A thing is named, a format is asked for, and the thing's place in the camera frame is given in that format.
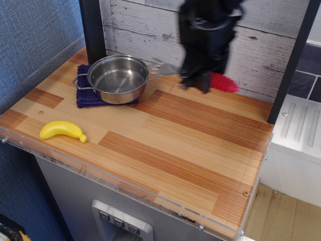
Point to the silver dispenser button panel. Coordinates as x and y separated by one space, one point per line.
115 224

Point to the white toy sink unit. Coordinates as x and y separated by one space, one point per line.
292 163

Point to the yellow plastic banana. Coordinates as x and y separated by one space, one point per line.
62 128

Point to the black left vertical post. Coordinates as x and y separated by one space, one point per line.
93 29

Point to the stainless steel pot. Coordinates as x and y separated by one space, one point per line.
117 79

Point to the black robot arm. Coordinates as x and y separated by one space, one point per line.
213 11

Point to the black right vertical post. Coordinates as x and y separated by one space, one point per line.
298 48

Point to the clear acrylic table edge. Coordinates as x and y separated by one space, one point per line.
75 184

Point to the red handled metal fork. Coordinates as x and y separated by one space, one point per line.
218 81

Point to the grey toy fridge cabinet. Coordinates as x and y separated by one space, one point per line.
170 187

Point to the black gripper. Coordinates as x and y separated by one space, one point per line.
207 49

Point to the black vertical post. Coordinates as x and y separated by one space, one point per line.
298 48
93 29

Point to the yellow object bottom left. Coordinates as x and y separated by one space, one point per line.
22 237

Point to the purple folded cloth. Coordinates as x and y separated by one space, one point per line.
87 98

